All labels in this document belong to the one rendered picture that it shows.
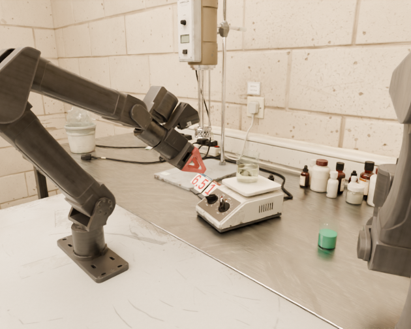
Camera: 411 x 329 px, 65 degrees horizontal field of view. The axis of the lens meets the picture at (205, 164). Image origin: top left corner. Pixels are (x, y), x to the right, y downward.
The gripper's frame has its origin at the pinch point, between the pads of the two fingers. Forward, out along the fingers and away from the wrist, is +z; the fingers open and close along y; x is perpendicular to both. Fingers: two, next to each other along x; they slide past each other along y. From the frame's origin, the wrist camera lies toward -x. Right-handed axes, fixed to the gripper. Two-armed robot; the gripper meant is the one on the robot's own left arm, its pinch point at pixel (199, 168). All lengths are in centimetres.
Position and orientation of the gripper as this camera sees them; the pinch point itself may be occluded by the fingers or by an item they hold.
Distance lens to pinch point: 83.8
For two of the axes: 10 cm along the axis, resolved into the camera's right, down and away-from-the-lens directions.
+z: 6.6, 5.0, 5.5
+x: -5.6, 8.3, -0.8
